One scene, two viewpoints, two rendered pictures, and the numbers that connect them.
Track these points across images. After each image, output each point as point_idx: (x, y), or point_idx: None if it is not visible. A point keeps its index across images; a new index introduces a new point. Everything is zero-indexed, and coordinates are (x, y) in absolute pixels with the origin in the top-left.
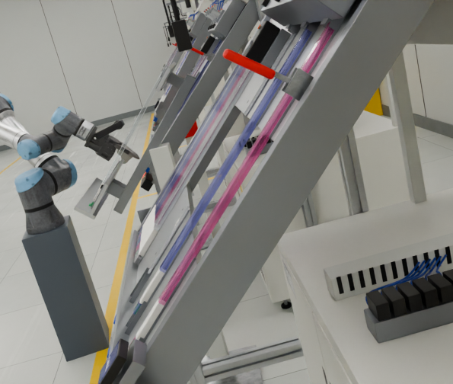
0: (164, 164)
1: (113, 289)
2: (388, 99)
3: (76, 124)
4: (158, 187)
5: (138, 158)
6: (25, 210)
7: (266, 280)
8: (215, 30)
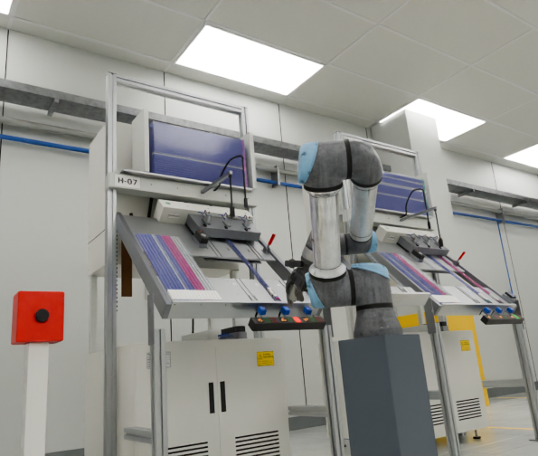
0: None
1: None
2: (212, 328)
3: None
4: (330, 324)
5: (290, 303)
6: (392, 305)
7: (288, 446)
8: (259, 233)
